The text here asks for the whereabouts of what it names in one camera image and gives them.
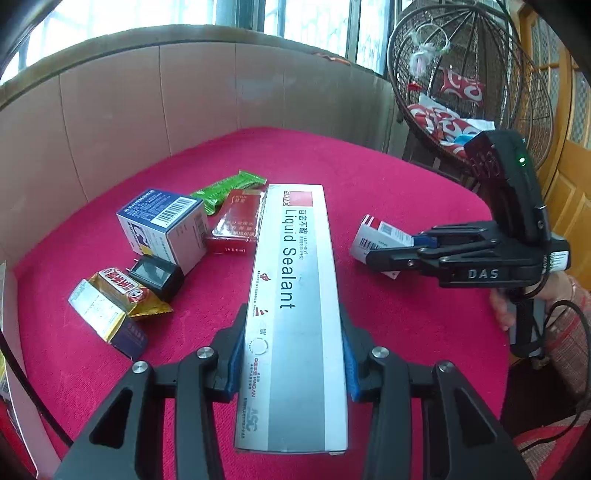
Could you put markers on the large red patterned cushion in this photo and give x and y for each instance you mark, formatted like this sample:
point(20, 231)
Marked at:
point(438, 122)

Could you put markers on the long white sealant box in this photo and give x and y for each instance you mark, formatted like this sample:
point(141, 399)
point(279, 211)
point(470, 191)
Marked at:
point(291, 300)

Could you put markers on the hanging wicker chair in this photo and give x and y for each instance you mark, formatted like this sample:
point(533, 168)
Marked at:
point(485, 55)

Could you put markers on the wooden door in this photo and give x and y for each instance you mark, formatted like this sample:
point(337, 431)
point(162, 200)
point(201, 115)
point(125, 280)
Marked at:
point(568, 138)

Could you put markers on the white dreamcatcher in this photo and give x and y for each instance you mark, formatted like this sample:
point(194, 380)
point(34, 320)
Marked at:
point(422, 55)

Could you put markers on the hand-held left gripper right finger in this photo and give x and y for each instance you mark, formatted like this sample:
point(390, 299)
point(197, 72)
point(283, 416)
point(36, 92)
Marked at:
point(353, 369)

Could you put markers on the gold snack packet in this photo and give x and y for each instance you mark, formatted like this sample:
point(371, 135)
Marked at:
point(131, 293)

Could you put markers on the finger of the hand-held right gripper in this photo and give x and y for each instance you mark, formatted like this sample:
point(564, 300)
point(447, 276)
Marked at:
point(461, 233)
point(397, 261)

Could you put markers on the light blue cloth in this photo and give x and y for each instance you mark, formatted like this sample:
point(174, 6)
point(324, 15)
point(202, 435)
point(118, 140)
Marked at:
point(466, 138)

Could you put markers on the brown window sill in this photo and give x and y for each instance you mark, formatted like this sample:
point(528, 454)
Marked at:
point(115, 41)

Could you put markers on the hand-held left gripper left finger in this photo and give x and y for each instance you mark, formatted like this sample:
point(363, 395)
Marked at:
point(234, 350)

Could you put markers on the black charger adapter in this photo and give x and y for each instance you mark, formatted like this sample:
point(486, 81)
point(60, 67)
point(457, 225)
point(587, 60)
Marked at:
point(154, 277)

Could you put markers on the person's red clothing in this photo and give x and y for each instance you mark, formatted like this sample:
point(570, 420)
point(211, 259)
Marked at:
point(545, 438)

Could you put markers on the small red patterned cushion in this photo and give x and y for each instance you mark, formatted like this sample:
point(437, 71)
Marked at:
point(461, 87)

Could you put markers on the brown cardboard sheet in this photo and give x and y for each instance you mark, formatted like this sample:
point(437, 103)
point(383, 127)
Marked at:
point(138, 115)

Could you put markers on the small silver blue carton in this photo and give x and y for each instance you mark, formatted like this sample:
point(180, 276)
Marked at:
point(104, 318)

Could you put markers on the person's right hand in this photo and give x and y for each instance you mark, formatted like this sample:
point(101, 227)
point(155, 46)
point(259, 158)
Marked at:
point(499, 307)

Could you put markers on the window with metal grille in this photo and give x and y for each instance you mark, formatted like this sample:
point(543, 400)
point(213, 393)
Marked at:
point(300, 18)

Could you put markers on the blue white box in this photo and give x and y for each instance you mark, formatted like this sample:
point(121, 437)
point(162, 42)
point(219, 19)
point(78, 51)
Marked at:
point(161, 230)

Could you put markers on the small white red box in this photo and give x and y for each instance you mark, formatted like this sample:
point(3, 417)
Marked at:
point(374, 237)

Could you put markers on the orange peel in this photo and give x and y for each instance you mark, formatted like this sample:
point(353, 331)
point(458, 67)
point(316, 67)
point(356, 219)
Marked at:
point(330, 57)

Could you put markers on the green snack packet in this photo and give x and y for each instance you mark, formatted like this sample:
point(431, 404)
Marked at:
point(226, 189)

